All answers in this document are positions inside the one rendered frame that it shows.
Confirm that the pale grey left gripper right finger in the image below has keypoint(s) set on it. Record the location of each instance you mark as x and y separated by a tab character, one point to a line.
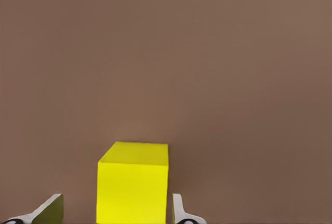
178	208

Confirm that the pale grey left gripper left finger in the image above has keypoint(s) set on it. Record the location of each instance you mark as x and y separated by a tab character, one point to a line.
49	209

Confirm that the yellow drawer box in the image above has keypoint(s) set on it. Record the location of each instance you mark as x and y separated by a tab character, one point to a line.
132	187

